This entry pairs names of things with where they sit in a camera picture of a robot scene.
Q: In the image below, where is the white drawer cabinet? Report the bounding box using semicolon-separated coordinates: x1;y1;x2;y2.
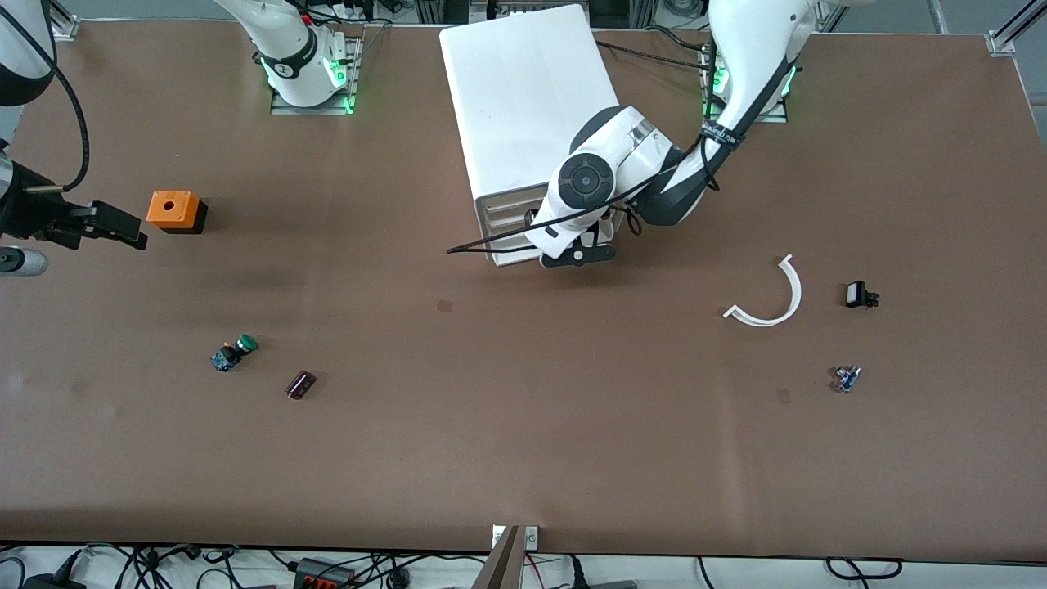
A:
439;3;618;268

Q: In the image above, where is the orange box with hole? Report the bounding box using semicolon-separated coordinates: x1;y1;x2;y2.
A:
147;190;209;236

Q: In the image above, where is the green pushbutton with blue block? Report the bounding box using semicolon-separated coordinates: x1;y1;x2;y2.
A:
210;334;259;374

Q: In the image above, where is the aluminium profile corner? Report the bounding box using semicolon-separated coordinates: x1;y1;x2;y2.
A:
47;0;80;42
986;0;1047;56

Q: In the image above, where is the black power strip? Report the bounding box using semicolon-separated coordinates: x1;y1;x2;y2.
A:
293;557;358;589

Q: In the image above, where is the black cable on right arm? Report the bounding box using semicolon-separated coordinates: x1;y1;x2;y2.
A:
0;4;89;194

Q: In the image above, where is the black cable behind cabinet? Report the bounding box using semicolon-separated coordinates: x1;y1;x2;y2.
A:
593;25;714;70

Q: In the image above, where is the white curved plastic bracket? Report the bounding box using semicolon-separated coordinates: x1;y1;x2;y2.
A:
723;254;803;328

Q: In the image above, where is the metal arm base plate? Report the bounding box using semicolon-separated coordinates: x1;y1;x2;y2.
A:
268;25;365;116
699;45;798;124

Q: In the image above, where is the metal table edge bracket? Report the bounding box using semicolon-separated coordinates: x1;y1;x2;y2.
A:
491;524;541;551

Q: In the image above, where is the brown wooden post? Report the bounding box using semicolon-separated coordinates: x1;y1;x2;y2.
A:
471;525;526;589

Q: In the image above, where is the black looped floor cable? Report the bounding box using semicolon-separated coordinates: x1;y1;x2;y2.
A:
825;557;904;582

